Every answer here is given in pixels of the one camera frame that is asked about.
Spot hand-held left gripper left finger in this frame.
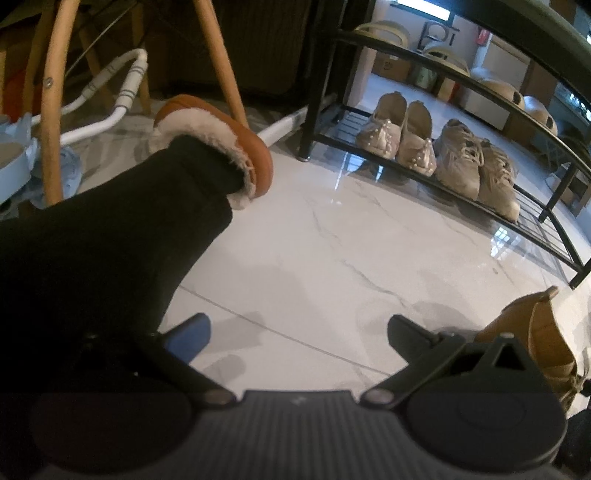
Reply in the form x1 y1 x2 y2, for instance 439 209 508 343
81 314 235 407

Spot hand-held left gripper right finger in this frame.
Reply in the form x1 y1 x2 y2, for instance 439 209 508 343
360 315 539 407

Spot tan heeled boot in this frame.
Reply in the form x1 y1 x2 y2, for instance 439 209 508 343
475 286 591 414

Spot beige pearl-studded shoe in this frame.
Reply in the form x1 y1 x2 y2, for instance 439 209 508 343
396 99 437 177
355 91 408 160

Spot black metal shoe rack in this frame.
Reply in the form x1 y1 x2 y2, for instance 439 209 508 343
298 0 591 291

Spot person's left leg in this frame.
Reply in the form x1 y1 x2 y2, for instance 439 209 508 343
0 134 245 370

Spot grey lace-up sneaker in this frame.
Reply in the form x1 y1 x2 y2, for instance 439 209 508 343
477 138 522 221
434 119 485 201

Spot brown fur-lined slipper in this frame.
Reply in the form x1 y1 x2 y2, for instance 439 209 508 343
148 93 274 210

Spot light blue cloth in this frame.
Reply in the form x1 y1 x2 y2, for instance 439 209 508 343
60 148 84 195

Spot white metal tube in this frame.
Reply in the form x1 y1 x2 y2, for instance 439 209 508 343
259 95 338 146

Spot wooden chair legs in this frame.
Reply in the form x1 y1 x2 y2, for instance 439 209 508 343
18 0 250 206

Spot light blue cloth item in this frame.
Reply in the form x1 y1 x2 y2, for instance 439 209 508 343
0 113 40 204

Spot red box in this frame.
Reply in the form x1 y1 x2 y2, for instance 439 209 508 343
436 78 462 100

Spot green bag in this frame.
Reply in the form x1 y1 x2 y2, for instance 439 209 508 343
413 65 437 90

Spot beige slipper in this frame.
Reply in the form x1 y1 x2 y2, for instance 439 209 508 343
422 44 472 77
353 21 411 47
524 95 559 137
478 78 527 104

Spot brown cardboard box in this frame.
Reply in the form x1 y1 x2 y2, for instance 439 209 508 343
372 51 411 81

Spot dark ribbed panel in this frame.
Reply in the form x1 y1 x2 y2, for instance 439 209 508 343
208 0 324 93

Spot white cabinet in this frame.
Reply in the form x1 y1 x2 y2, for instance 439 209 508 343
485 34 532 88

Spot window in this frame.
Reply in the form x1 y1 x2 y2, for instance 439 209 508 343
397 0 458 12

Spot white striped metal tube frame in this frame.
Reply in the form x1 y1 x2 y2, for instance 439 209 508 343
0 48 151 148

